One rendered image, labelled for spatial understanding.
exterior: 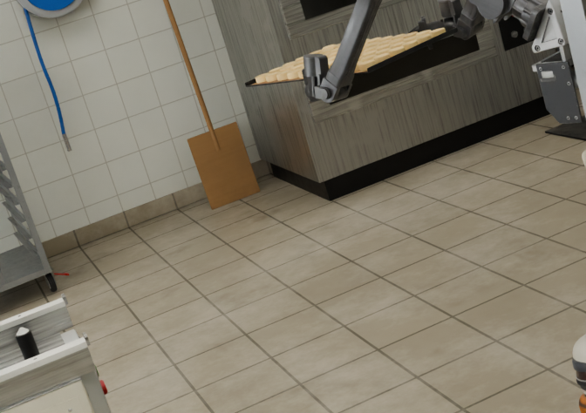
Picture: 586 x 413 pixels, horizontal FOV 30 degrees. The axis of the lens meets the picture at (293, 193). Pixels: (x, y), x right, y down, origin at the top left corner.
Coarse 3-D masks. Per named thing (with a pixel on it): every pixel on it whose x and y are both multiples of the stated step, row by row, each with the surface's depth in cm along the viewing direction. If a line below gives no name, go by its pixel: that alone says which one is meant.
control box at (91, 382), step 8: (64, 336) 226; (72, 336) 224; (88, 376) 207; (96, 376) 207; (88, 384) 207; (96, 384) 207; (88, 392) 207; (96, 392) 208; (96, 400) 208; (104, 400) 208; (96, 408) 208; (104, 408) 209
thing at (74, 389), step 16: (16, 336) 217; (32, 336) 218; (48, 336) 228; (16, 352) 225; (32, 352) 217; (0, 368) 218; (64, 384) 200; (80, 384) 201; (32, 400) 199; (48, 400) 200; (64, 400) 201; (80, 400) 202
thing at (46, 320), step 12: (60, 300) 229; (24, 312) 228; (36, 312) 226; (48, 312) 227; (60, 312) 228; (0, 324) 225; (12, 324) 225; (24, 324) 226; (36, 324) 227; (48, 324) 228; (60, 324) 229; (72, 324) 230; (0, 336) 225; (12, 336) 226; (36, 336) 227; (0, 348) 225; (12, 348) 226
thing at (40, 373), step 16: (48, 352) 201; (64, 352) 200; (80, 352) 201; (16, 368) 198; (32, 368) 199; (48, 368) 200; (64, 368) 201; (80, 368) 202; (0, 384) 197; (16, 384) 198; (32, 384) 199; (48, 384) 200; (0, 400) 198; (16, 400) 199
